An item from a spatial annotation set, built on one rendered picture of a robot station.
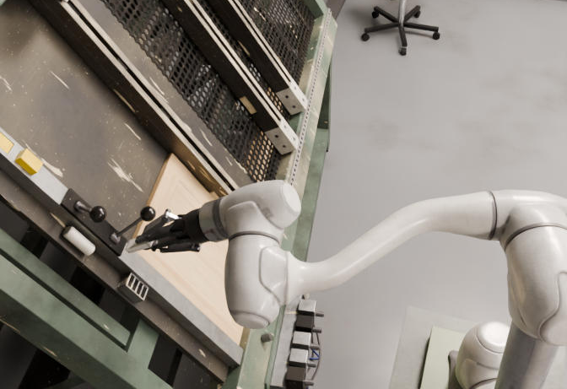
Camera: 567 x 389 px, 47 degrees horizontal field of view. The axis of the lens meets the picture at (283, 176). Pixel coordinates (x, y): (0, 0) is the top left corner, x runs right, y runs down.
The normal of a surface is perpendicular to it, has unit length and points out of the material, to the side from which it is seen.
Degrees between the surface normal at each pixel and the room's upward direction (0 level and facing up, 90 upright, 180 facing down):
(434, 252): 0
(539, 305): 53
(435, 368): 1
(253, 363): 60
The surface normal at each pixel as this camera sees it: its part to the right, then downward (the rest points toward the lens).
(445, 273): -0.03, -0.70
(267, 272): 0.17, -0.47
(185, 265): 0.84, -0.26
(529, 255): -0.65, -0.54
